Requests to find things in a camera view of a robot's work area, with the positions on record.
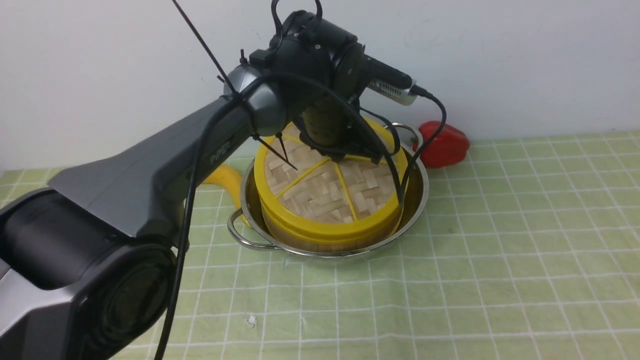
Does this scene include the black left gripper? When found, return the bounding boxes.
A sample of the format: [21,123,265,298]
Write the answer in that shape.
[293,97,388,165]

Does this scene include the yellow rimmed woven steamer lid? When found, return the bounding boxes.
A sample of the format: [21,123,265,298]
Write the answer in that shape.
[254,118,410,240]

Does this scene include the yellow rimmed bamboo steamer basket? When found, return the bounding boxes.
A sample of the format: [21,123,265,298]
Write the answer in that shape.
[262,197,404,253]

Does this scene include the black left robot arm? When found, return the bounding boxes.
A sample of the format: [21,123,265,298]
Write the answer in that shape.
[1,10,366,360]

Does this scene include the stainless steel pot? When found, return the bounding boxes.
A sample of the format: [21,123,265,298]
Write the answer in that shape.
[227,145,429,259]

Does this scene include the yellow banana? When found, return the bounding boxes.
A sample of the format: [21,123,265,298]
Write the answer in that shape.
[201,164,243,210]

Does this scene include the red bell pepper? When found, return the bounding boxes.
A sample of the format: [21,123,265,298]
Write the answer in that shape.
[420,124,471,169]

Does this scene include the small white crumb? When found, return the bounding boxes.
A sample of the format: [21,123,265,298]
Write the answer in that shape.
[246,315,258,329]

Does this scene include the green checkered tablecloth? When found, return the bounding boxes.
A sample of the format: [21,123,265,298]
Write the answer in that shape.
[0,131,640,360]

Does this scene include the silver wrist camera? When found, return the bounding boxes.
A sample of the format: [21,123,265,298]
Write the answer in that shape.
[365,55,435,106]

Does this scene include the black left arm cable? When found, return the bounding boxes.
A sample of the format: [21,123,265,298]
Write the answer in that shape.
[153,72,447,360]

